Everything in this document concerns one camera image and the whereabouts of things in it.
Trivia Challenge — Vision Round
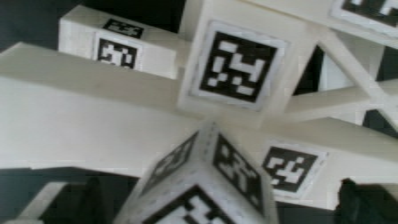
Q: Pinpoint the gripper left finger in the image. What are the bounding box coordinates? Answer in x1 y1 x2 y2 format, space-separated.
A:
10 176 113 224

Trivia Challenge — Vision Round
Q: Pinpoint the white tagged nut cube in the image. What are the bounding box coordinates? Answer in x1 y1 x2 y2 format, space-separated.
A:
111 122 278 224

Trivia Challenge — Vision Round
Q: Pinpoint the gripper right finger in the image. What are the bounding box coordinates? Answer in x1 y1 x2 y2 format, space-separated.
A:
334 179 398 224

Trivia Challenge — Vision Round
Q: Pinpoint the white chair back frame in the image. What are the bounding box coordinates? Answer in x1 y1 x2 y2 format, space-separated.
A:
0 0 398 208

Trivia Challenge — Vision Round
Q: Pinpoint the white chair leg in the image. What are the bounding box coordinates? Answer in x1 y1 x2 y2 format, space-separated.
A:
58 5 190 79

